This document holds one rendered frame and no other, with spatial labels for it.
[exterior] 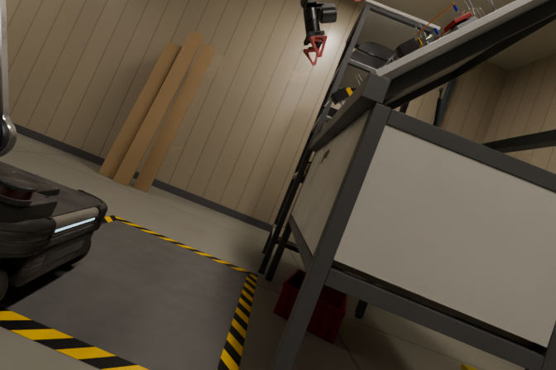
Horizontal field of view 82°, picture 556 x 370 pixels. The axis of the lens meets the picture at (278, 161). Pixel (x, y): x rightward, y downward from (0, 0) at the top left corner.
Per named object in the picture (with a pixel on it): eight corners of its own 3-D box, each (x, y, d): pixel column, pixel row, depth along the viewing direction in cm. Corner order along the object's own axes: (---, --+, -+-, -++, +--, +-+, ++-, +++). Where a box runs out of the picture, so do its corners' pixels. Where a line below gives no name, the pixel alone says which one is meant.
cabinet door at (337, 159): (309, 255, 77) (367, 106, 80) (295, 225, 132) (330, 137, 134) (319, 259, 77) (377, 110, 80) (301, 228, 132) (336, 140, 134)
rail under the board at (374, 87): (360, 95, 76) (370, 70, 76) (309, 149, 193) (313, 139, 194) (382, 104, 76) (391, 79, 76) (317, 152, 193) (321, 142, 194)
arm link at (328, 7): (301, 0, 131) (305, -12, 123) (328, -2, 132) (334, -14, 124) (305, 29, 131) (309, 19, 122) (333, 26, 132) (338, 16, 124)
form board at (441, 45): (316, 141, 194) (314, 139, 194) (462, 68, 198) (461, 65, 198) (378, 77, 76) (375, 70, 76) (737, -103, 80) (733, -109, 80)
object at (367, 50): (348, 60, 210) (359, 34, 211) (340, 72, 233) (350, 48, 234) (391, 78, 210) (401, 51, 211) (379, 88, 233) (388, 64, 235)
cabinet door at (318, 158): (297, 226, 132) (332, 138, 135) (290, 213, 187) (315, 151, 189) (301, 228, 132) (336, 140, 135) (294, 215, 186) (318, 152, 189)
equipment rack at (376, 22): (256, 271, 192) (366, -3, 204) (261, 251, 252) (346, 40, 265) (334, 304, 191) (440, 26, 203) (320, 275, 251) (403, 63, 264)
